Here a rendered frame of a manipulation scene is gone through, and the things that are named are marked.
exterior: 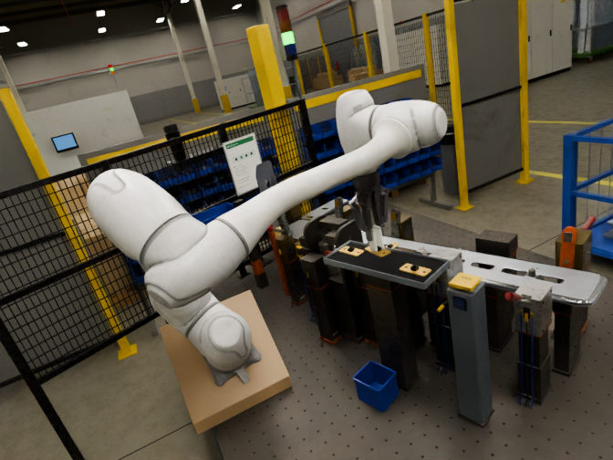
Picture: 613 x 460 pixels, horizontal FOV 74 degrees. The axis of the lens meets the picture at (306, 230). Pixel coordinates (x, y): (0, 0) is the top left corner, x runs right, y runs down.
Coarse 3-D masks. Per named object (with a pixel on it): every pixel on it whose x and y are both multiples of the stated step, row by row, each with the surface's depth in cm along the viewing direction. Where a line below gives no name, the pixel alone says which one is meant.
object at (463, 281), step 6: (456, 276) 106; (462, 276) 106; (468, 276) 105; (474, 276) 104; (450, 282) 104; (456, 282) 104; (462, 282) 103; (468, 282) 102; (474, 282) 102; (462, 288) 102; (468, 288) 101
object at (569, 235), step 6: (570, 228) 126; (576, 228) 127; (564, 234) 127; (570, 234) 126; (576, 234) 126; (564, 240) 128; (570, 240) 126; (576, 240) 127; (564, 246) 129; (570, 246) 127; (564, 252) 129; (570, 252) 128; (564, 258) 129; (570, 258) 128; (564, 264) 130; (570, 264) 128
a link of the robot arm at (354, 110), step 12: (348, 96) 101; (360, 96) 100; (336, 108) 105; (348, 108) 101; (360, 108) 100; (372, 108) 100; (348, 120) 101; (360, 120) 100; (348, 132) 103; (360, 132) 100; (348, 144) 105; (360, 144) 103
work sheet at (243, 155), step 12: (228, 144) 223; (240, 144) 228; (252, 144) 233; (228, 156) 224; (240, 156) 229; (252, 156) 234; (240, 168) 230; (252, 168) 235; (240, 180) 231; (252, 180) 237; (240, 192) 232
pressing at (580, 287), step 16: (304, 224) 210; (384, 240) 172; (400, 240) 168; (464, 256) 145; (480, 256) 143; (496, 256) 141; (464, 272) 136; (480, 272) 134; (496, 272) 132; (544, 272) 127; (560, 272) 125; (576, 272) 123; (592, 272) 122; (512, 288) 123; (560, 288) 118; (576, 288) 116; (592, 288) 115; (576, 304) 111; (592, 304) 110
